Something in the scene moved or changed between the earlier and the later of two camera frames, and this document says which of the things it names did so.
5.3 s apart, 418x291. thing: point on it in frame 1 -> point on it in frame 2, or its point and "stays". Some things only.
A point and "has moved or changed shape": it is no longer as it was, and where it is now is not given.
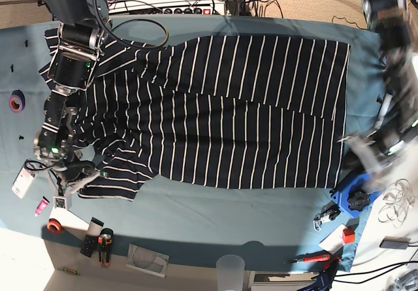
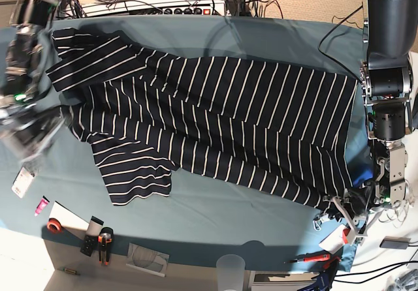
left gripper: (65, 175) -> (25, 134)
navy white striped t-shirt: (238, 112) has moved or changed shape
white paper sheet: (68, 219) stays
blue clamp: (324, 281) stays
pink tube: (41, 206) stays
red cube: (348, 235) stays
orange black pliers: (104, 239) stays
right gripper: (375, 149) -> (360, 201)
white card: (334, 242) stays
